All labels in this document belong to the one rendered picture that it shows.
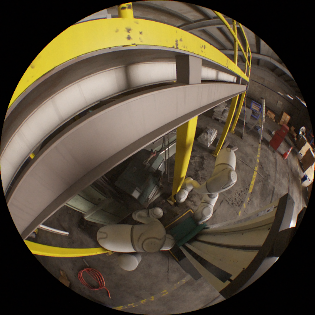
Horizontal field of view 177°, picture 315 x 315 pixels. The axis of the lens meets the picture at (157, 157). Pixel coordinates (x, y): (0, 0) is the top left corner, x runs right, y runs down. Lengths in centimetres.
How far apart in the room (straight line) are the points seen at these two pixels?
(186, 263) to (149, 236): 86
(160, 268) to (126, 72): 254
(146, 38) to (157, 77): 67
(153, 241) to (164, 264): 171
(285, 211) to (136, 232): 51
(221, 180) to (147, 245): 44
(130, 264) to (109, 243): 132
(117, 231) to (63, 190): 28
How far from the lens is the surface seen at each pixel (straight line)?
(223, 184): 55
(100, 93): 76
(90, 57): 30
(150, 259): 207
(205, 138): 306
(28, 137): 87
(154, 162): 145
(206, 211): 105
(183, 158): 82
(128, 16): 38
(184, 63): 55
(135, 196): 129
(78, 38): 31
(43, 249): 131
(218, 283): 35
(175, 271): 215
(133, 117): 39
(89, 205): 140
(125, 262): 180
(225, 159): 64
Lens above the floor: 197
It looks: 49 degrees down
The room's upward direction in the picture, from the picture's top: 8 degrees counter-clockwise
